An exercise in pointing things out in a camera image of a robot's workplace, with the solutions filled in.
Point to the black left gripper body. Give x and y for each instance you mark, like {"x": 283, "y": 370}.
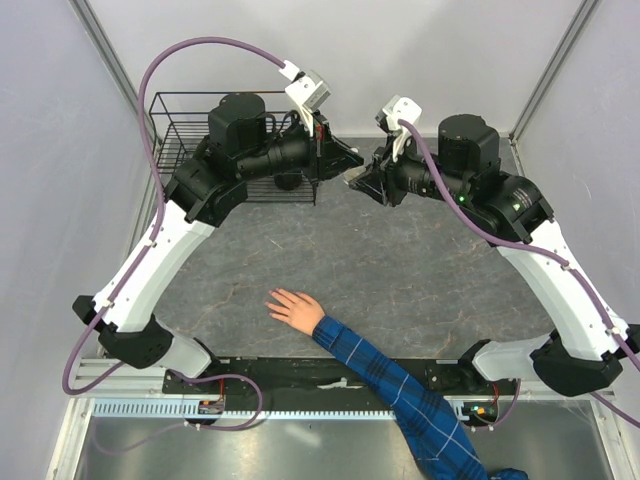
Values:
{"x": 321, "y": 146}

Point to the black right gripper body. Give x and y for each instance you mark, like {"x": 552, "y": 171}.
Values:
{"x": 396, "y": 176}

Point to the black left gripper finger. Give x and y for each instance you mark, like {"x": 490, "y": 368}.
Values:
{"x": 338, "y": 148}
{"x": 338, "y": 166}

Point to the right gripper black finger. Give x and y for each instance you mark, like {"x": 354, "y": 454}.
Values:
{"x": 378, "y": 165}
{"x": 370, "y": 185}

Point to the clear nail polish bottle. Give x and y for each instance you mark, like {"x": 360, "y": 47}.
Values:
{"x": 352, "y": 174}

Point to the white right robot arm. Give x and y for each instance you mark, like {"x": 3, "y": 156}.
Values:
{"x": 583, "y": 353}

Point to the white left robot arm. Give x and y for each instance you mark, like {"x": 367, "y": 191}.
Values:
{"x": 243, "y": 143}

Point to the blue plaid sleeve forearm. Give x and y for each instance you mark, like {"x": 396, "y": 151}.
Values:
{"x": 434, "y": 435}

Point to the person's hand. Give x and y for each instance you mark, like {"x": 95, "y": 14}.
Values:
{"x": 297, "y": 310}

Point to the black mug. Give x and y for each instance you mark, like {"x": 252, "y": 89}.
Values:
{"x": 288, "y": 181}

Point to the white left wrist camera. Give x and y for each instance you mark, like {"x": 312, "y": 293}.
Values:
{"x": 307, "y": 91}

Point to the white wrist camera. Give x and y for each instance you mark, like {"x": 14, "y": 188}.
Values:
{"x": 307, "y": 91}
{"x": 392, "y": 118}

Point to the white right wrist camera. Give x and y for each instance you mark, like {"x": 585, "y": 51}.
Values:
{"x": 392, "y": 118}

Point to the black wire rack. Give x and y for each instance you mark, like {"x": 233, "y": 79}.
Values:
{"x": 180, "y": 122}

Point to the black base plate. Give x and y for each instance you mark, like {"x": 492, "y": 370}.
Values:
{"x": 288, "y": 383}

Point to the grey cable duct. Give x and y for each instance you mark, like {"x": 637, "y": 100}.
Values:
{"x": 196, "y": 409}

